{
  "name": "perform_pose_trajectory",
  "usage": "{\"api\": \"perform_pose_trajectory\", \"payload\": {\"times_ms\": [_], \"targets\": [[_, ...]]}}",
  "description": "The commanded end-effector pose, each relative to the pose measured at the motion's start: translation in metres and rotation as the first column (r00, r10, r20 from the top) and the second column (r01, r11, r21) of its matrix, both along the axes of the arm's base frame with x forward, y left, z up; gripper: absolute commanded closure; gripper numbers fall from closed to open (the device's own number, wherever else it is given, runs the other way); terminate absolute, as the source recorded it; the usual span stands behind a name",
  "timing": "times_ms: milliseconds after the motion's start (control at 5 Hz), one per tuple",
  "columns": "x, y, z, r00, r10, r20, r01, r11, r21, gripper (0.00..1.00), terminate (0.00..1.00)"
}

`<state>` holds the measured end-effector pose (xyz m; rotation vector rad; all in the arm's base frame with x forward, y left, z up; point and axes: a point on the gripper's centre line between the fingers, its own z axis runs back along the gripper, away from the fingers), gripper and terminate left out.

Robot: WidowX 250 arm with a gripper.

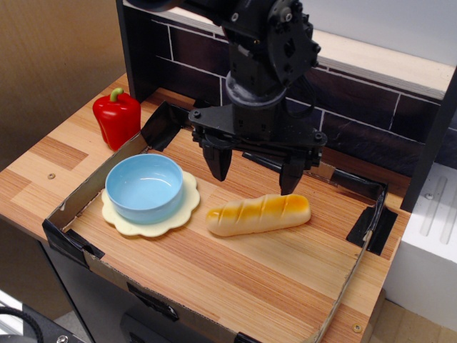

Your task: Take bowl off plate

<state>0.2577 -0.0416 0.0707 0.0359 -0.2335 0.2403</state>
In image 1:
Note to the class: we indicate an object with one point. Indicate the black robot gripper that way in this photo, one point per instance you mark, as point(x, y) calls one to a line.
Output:
point(275, 131)

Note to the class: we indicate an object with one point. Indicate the light blue bowl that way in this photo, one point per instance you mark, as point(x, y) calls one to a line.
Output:
point(146, 188)

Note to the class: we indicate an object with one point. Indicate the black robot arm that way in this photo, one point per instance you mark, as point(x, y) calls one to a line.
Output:
point(270, 48)

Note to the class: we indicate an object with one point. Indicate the cardboard fence with black tape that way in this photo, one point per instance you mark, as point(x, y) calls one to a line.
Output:
point(241, 265)

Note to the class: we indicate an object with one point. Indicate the toy bread loaf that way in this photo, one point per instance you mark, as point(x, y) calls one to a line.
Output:
point(264, 214)

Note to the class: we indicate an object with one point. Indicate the red toy bell pepper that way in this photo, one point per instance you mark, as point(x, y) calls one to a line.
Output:
point(118, 116)

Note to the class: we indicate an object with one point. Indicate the dark brick backsplash panel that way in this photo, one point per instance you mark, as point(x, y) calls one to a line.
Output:
point(383, 124)

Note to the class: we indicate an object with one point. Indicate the white grooved side block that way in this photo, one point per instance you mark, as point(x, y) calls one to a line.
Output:
point(422, 277)

